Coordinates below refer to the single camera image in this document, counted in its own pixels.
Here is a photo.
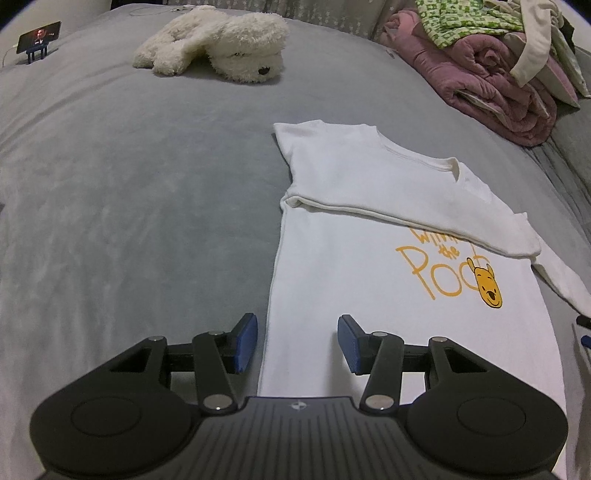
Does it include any pink folded quilt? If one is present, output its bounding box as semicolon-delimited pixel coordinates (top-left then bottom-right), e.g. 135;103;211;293
383;10;559;147

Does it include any white printed sweatshirt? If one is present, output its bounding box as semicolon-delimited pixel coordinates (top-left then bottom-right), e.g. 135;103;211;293
257;119;591;480

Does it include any green patterned cloth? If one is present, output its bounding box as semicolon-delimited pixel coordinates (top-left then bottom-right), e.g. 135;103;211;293
416;0;527;51

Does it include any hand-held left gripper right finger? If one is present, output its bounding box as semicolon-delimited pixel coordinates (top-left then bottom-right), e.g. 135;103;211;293
337;315;488;413

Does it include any grey bed blanket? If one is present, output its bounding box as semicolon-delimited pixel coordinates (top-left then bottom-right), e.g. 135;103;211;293
0;2;591;480

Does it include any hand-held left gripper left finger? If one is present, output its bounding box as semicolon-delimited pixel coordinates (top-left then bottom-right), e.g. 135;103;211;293
108;312;258;414

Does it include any black smartphone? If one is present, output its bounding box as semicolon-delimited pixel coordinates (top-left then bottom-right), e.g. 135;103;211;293
17;21;62;54

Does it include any white plush dog toy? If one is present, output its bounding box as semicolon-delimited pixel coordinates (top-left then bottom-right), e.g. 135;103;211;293
133;6;291;85

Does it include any cream garment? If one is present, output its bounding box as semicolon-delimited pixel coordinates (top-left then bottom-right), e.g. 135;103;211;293
510;0;566;86

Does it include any grey star curtain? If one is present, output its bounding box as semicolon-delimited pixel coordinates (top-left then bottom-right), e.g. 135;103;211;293
259;0;389;42

